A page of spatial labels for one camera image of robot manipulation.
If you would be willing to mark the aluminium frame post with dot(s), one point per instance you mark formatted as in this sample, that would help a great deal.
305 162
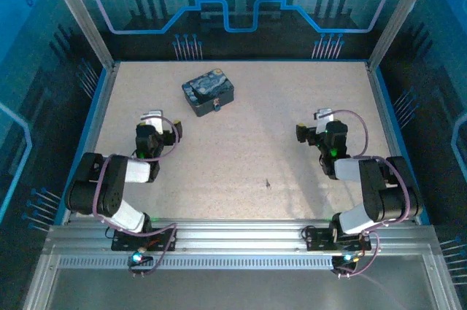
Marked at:
399 14
82 14

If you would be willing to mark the starry night print tin box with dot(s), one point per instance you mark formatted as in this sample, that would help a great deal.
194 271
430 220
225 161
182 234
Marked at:
208 87

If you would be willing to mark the small lit connector board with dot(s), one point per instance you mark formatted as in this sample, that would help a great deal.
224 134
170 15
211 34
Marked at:
136 257
346 258

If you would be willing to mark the small dark key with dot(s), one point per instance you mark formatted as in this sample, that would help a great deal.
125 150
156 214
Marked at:
268 183

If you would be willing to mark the blue table border strip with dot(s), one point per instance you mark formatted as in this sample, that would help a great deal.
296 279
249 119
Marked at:
390 105
94 105

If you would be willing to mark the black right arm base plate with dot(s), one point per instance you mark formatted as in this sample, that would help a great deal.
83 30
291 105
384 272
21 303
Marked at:
317 239

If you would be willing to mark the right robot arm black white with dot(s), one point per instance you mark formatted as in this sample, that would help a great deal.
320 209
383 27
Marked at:
386 193

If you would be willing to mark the long aluminium mounting rail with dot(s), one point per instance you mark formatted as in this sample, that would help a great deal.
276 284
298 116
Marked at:
237 233

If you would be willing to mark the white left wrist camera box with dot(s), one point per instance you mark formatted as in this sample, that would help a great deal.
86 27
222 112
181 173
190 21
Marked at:
153 116

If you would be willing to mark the grey metal panel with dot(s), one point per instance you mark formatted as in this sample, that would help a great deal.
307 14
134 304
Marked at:
237 288

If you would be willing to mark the aluminium table side rail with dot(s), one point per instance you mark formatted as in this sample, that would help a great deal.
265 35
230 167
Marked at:
93 142
386 124

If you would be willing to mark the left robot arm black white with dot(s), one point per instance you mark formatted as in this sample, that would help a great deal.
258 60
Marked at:
109 186

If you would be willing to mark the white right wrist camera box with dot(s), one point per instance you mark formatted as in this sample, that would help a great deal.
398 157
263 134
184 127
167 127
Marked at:
324 115

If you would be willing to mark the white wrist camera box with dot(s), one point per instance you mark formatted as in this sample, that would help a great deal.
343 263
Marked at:
324 115
153 116

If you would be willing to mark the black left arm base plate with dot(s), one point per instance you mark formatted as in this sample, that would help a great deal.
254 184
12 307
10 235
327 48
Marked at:
124 242

